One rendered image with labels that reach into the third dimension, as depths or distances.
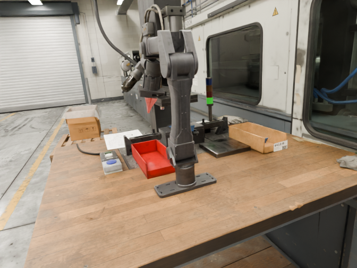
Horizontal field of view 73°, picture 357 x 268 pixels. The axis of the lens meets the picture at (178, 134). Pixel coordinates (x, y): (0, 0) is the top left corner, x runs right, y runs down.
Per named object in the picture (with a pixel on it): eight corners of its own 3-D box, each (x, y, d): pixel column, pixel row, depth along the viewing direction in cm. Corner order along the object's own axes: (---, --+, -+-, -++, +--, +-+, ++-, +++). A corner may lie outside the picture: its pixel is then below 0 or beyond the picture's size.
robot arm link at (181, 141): (168, 156, 80) (163, 52, 67) (187, 152, 82) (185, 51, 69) (175, 165, 74) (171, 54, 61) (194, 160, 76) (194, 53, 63)
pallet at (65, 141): (64, 141, 460) (62, 134, 456) (117, 134, 485) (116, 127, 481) (51, 165, 349) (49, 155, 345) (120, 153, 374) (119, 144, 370)
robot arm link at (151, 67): (142, 74, 94) (144, 56, 91) (156, 75, 96) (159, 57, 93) (147, 78, 88) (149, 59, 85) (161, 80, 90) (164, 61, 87)
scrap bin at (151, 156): (147, 179, 85) (145, 164, 83) (132, 156, 107) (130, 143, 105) (178, 171, 89) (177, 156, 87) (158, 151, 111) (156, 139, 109)
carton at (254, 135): (263, 156, 99) (264, 138, 96) (228, 140, 121) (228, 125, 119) (287, 150, 103) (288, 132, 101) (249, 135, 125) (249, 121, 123)
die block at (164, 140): (167, 150, 112) (165, 134, 110) (160, 144, 121) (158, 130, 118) (204, 142, 119) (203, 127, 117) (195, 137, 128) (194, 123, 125)
